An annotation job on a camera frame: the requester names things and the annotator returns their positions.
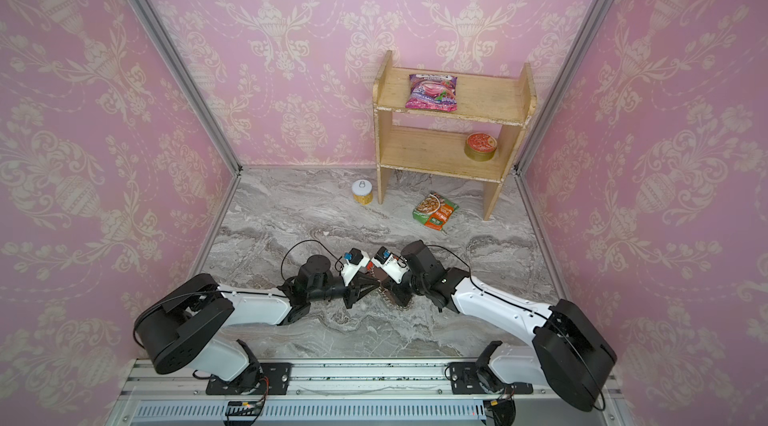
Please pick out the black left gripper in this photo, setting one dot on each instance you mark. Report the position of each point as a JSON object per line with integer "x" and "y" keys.
{"x": 355, "y": 288}

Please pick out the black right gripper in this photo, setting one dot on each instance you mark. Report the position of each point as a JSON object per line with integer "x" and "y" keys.
{"x": 405, "y": 293}

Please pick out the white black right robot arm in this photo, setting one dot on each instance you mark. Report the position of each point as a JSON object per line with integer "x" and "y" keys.
{"x": 574, "y": 357}

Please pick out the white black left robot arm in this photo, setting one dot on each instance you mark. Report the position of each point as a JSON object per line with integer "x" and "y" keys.
{"x": 181, "y": 330}

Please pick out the green orange noodle packet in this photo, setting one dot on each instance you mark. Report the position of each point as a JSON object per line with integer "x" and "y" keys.
{"x": 434, "y": 211}

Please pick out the white-lidded yellow can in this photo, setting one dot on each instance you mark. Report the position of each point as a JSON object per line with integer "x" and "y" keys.
{"x": 362, "y": 191}

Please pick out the red-lidded gold tin can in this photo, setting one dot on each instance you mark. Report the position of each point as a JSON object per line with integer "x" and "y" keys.
{"x": 480, "y": 146}

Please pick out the pink snack packet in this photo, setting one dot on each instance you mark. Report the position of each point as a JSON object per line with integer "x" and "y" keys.
{"x": 436, "y": 92}

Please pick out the wooden two-tier shelf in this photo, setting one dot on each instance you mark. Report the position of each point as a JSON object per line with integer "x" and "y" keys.
{"x": 509, "y": 103}

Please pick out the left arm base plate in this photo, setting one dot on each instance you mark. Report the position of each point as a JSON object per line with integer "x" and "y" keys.
{"x": 271, "y": 378}

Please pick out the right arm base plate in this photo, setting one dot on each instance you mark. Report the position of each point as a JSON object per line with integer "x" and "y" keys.
{"x": 466, "y": 378}

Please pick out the aluminium front rail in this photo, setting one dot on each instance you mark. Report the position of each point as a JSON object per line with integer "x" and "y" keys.
{"x": 335, "y": 392}

